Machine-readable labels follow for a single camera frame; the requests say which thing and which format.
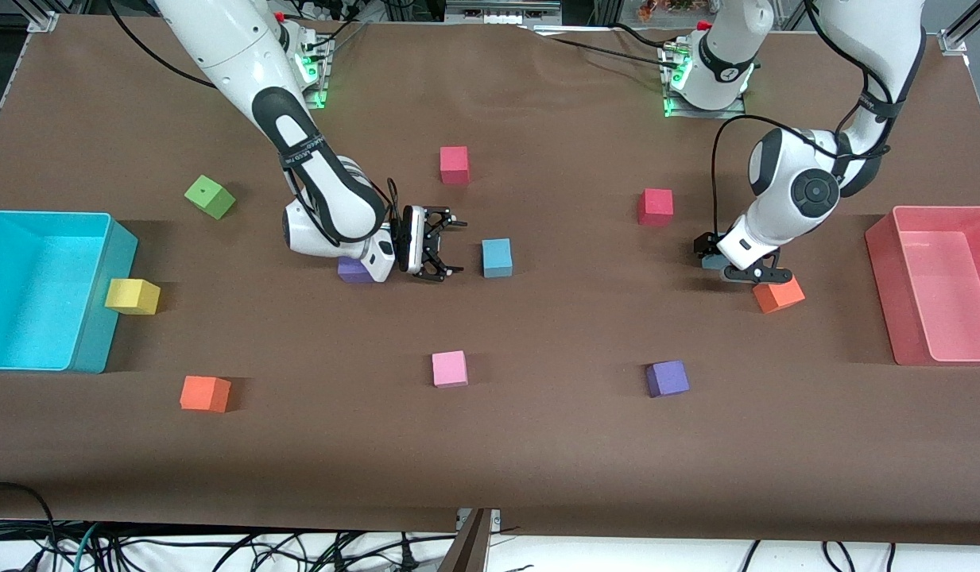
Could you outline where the light pink foam block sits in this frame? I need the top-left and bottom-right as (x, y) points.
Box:
(432, 350), (469, 389)

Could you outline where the cyan plastic bin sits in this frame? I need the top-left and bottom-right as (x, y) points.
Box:
(0, 211), (139, 374)

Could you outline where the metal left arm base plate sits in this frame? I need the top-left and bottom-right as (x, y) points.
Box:
(663, 48), (749, 120)

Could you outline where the yellow foam block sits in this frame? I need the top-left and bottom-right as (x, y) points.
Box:
(104, 278), (161, 316)

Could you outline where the grey metal table bracket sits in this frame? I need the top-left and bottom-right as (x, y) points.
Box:
(438, 508), (502, 572)

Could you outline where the orange foam block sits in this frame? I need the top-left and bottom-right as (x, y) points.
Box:
(180, 375), (233, 414)
(752, 274), (806, 314)

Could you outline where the grey power strip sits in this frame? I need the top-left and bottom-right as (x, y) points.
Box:
(446, 0), (562, 26)

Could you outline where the green foam block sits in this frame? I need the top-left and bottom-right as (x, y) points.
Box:
(184, 175), (238, 221)

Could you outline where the brown table cover sheet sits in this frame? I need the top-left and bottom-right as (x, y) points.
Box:
(0, 14), (980, 549)

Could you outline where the blue violet foam block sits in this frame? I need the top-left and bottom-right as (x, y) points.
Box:
(337, 256), (378, 284)
(645, 360), (691, 399)

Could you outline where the black cable across table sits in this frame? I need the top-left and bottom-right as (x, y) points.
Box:
(529, 22), (681, 68)

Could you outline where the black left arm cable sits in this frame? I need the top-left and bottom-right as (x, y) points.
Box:
(711, 0), (904, 239)

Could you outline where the teal floor cable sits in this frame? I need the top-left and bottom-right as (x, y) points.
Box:
(72, 520), (105, 572)

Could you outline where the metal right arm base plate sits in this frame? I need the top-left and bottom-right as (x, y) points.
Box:
(299, 36), (333, 110)

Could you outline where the black floor cable loop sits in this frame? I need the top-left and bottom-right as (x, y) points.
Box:
(0, 482), (57, 572)

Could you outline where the red foam block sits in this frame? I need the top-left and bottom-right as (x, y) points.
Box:
(440, 145), (471, 185)
(637, 188), (674, 227)

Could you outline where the pink plastic bin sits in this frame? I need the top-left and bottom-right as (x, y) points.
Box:
(865, 205), (980, 367)

